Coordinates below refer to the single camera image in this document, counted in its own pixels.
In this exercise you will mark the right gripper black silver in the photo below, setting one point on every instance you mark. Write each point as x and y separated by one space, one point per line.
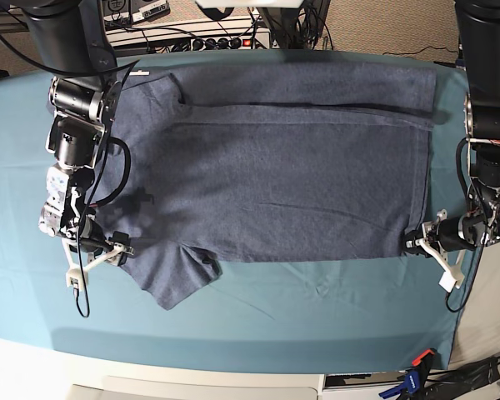
99 249

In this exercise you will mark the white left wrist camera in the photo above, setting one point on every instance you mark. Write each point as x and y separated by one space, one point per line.
450 281

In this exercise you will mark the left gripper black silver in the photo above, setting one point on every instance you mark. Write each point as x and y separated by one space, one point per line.
446 239

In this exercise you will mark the blue-grey heathered T-shirt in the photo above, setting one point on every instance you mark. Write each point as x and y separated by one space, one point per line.
297 162

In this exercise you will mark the teal table cloth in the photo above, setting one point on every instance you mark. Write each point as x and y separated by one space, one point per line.
318 317

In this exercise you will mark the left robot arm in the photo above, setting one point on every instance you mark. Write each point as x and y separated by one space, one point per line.
478 154

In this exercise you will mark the blue spring clamp bottom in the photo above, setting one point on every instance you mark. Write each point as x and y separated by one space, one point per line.
409 386

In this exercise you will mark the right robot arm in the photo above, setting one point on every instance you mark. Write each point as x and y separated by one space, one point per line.
72 42

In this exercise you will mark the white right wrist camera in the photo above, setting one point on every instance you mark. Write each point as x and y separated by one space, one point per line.
76 278

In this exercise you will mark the orange black clamp bottom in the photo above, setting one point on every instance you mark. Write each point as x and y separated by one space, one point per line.
423 363

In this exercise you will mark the white power strip red switch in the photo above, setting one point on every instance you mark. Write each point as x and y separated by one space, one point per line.
249 41

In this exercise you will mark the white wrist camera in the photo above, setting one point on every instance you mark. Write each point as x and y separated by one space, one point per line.
450 281
76 278

